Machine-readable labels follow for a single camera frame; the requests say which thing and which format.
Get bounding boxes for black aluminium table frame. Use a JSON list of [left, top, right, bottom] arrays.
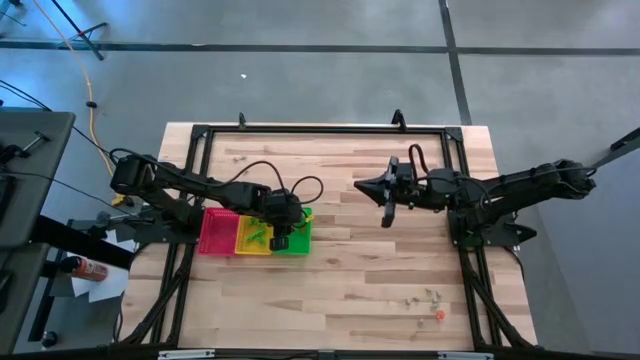
[[119, 122, 539, 351]]

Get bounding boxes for white paper sheets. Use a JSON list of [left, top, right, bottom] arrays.
[[69, 228, 137, 304]]

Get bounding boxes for green plastic basket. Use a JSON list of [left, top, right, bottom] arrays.
[[272, 205, 313, 256]]

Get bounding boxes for yellow extension cable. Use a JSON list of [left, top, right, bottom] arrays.
[[30, 0, 132, 207]]

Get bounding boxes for black metal beam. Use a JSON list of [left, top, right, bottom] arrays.
[[29, 213, 137, 271]]

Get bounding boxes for grey side table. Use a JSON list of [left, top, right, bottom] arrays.
[[0, 108, 77, 354]]

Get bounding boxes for black tripod stand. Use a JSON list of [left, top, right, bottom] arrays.
[[49, 0, 109, 61]]

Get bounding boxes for orange spray can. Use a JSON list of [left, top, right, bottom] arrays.
[[59, 254, 110, 282]]

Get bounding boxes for yellow plastic basket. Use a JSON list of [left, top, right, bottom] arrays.
[[234, 212, 275, 256]]

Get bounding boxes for red plastic basket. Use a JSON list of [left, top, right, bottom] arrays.
[[198, 207, 242, 256]]

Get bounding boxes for grey rolling table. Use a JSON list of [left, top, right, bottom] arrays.
[[537, 127, 640, 360]]

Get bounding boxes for black floor cable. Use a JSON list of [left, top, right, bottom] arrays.
[[0, 78, 126, 169]]

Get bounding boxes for silver metal bracket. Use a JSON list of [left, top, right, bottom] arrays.
[[437, 351, 495, 360], [158, 349, 217, 360]]

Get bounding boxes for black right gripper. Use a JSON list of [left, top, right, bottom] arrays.
[[353, 156, 436, 229]]

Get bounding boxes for black clamp tool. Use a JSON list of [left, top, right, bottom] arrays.
[[0, 129, 52, 165]]

